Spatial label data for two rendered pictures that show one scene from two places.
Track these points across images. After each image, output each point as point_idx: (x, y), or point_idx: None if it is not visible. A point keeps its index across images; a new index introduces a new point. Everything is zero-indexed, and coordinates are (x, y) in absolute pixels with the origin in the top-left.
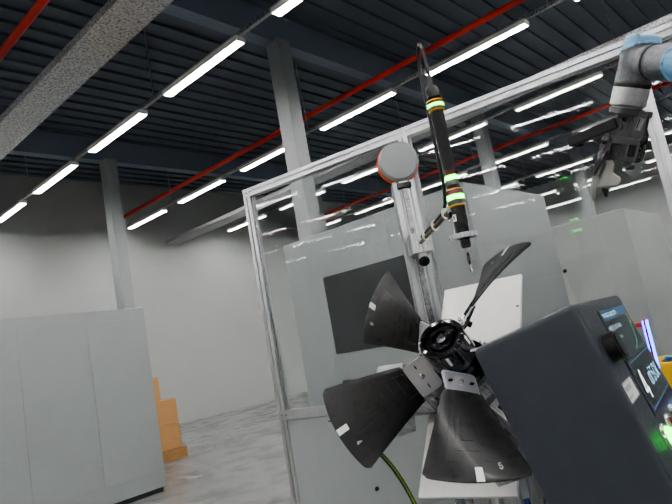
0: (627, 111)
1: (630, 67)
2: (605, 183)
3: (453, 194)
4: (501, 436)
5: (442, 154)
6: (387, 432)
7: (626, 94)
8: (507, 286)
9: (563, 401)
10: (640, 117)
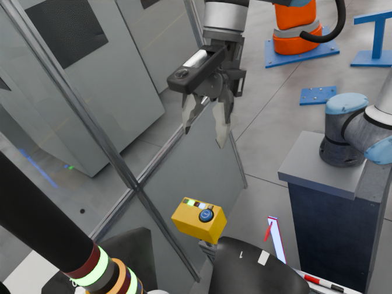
0: (241, 39)
1: None
2: (231, 127)
3: (129, 290)
4: None
5: (51, 236)
6: None
7: (244, 17)
8: (33, 276)
9: None
10: (240, 44)
